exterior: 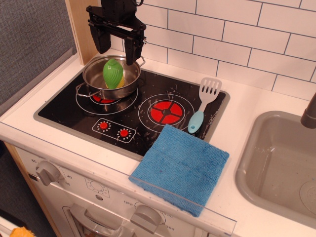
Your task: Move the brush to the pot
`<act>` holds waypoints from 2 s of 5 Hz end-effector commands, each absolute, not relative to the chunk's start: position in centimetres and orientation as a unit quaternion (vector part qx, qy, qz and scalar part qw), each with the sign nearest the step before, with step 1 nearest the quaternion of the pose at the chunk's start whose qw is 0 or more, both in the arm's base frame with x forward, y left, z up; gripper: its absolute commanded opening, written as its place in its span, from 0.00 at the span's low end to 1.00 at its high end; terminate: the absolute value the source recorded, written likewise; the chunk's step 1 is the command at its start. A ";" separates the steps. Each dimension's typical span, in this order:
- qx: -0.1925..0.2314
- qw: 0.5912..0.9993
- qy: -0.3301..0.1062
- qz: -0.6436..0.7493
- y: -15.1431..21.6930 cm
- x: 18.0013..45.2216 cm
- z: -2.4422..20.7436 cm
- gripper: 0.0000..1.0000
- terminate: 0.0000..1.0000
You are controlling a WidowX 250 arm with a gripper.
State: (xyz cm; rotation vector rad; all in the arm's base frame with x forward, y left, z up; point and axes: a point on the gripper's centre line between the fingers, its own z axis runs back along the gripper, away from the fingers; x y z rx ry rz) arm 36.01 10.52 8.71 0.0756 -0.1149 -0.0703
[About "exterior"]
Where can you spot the green and yellow toy corn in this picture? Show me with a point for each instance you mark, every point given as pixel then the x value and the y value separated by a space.
pixel 113 74

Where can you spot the black toy stove top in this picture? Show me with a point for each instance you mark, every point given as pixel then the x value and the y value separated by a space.
pixel 157 101

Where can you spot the blue microfibre cloth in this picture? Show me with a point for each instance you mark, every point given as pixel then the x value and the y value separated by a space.
pixel 181 169

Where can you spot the stainless steel pot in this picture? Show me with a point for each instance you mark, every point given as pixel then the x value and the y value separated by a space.
pixel 94 83

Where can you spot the right grey oven dial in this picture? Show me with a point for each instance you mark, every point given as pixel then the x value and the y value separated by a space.
pixel 146 218

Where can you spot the orange object at corner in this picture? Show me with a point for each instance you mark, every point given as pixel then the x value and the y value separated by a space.
pixel 21 232

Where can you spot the grey plastic sink basin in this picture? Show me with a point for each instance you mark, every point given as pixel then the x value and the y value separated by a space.
pixel 277 170

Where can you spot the left red stove knob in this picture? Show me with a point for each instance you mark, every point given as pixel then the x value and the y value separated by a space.
pixel 103 125

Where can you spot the grey spatula with blue handle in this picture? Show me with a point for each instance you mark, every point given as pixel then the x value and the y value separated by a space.
pixel 208 91

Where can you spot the grey oven dial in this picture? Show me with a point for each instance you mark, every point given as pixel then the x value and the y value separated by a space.
pixel 47 172
pixel 146 218

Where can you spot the grey oven door handle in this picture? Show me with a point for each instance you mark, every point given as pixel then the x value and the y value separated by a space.
pixel 86 223

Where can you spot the red stove knob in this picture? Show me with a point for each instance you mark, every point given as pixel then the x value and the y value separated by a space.
pixel 124 133
pixel 103 125

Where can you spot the left grey oven dial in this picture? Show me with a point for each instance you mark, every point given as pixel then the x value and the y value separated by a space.
pixel 47 172

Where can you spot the right red stove knob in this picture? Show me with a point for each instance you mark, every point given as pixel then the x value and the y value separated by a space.
pixel 124 133

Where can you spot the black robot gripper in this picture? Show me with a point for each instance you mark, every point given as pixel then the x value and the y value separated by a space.
pixel 118 18

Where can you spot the grey faucet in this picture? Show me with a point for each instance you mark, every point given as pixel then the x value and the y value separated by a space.
pixel 308 118

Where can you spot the light wooden side post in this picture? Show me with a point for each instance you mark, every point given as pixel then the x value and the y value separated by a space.
pixel 78 17

